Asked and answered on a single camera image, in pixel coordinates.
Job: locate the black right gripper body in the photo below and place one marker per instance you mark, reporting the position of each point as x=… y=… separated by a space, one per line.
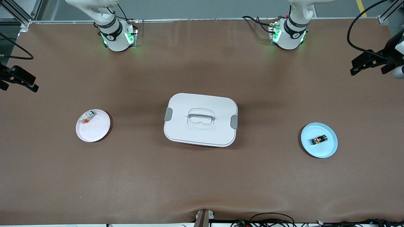
x=3 y=74

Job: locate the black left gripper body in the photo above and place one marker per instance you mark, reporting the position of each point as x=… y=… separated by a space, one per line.
x=384 y=55

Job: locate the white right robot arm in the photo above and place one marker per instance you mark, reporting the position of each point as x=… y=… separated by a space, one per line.
x=116 y=41

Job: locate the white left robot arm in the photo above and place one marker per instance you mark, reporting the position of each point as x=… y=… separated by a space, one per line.
x=288 y=39

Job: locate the white and orange connector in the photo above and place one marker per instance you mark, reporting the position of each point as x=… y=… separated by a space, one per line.
x=86 y=117

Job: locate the pink round plate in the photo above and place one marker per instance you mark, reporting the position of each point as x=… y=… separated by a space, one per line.
x=94 y=130

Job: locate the light blue round plate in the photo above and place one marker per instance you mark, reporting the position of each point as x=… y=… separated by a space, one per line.
x=318 y=149

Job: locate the grey box latch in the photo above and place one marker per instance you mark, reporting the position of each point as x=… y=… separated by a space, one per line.
x=234 y=122
x=168 y=114

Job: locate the white lidded box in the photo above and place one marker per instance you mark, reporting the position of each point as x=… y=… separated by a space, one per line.
x=202 y=135

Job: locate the aluminium frame post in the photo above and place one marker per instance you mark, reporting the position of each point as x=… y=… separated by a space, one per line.
x=383 y=20
x=26 y=22

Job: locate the metal table edge rail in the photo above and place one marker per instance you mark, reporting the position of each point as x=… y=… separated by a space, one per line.
x=205 y=19

